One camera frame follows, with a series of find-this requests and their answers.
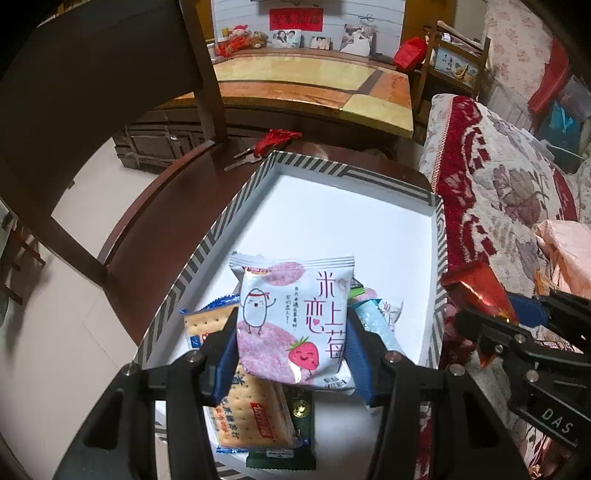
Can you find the blue white wafer packet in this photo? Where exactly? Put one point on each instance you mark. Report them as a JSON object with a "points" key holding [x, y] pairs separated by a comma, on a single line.
{"points": [[380, 316]]}

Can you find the white pink rice snack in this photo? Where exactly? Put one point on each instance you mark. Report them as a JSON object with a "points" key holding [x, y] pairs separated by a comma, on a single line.
{"points": [[292, 319]]}

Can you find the red gift bag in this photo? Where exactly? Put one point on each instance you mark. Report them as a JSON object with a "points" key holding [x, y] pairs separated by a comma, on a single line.
{"points": [[411, 54]]}

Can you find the framed photo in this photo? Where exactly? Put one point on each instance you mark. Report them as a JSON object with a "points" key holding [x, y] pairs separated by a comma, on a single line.
{"points": [[358, 40]]}

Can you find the plush toys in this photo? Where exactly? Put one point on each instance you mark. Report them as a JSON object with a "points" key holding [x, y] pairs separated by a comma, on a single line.
{"points": [[239, 38]]}

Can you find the red wall banner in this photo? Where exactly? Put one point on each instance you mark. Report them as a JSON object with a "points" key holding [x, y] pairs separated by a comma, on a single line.
{"points": [[309, 19]]}

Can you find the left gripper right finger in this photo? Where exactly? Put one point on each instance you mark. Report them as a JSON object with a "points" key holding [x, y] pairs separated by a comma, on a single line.
{"points": [[364, 354]]}

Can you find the floral red beige blanket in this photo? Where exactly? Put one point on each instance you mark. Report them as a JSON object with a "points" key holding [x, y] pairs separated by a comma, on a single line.
{"points": [[496, 186]]}

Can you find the red snack packet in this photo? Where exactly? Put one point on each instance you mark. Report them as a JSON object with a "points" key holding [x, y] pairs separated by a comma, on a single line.
{"points": [[475, 286]]}

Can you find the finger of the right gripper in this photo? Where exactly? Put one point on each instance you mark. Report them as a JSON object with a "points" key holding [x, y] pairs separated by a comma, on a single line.
{"points": [[492, 336], [533, 311]]}

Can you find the dark green snack packet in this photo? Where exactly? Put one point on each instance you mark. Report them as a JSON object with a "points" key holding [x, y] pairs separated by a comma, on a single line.
{"points": [[297, 453]]}

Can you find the yellow cracker pack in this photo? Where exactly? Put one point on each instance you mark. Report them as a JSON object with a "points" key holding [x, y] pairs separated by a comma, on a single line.
{"points": [[250, 416]]}

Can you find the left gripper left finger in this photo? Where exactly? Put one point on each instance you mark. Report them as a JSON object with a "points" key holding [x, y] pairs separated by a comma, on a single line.
{"points": [[220, 361]]}

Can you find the wooden coffee table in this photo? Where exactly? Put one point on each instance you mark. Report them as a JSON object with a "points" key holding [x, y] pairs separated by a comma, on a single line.
{"points": [[331, 98]]}

